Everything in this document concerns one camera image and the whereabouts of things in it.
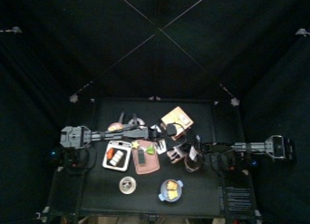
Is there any blue toy pot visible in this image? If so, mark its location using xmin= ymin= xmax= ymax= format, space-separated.
xmin=158 ymin=179 xmax=186 ymax=203

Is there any beige toy food roll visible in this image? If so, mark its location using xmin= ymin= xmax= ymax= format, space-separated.
xmin=110 ymin=150 xmax=126 ymax=168

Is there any white printed label sticker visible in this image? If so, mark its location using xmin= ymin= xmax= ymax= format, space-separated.
xmin=225 ymin=185 xmax=255 ymax=214

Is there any pink toy pan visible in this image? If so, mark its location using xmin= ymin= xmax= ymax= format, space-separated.
xmin=106 ymin=112 xmax=126 ymax=132

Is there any dark cable loop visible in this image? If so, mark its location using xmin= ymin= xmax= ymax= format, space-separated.
xmin=184 ymin=154 xmax=206 ymax=174

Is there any orange toy carrot piece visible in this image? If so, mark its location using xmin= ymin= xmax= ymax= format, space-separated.
xmin=106 ymin=147 xmax=117 ymax=160

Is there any white rectangular tray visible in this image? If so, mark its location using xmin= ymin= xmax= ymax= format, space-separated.
xmin=102 ymin=140 xmax=134 ymax=172

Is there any dark toy knife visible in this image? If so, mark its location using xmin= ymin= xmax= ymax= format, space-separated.
xmin=137 ymin=149 xmax=148 ymax=165

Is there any yellow toy food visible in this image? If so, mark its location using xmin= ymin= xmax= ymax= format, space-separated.
xmin=165 ymin=180 xmax=181 ymax=201

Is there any green toy vegetable piece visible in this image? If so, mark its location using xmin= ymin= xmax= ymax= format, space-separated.
xmin=145 ymin=144 xmax=157 ymax=156

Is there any tan wooden box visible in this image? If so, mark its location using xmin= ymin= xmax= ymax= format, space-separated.
xmin=161 ymin=105 xmax=196 ymax=141

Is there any pink cutting board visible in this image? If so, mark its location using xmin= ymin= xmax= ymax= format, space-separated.
xmin=132 ymin=139 xmax=162 ymax=176

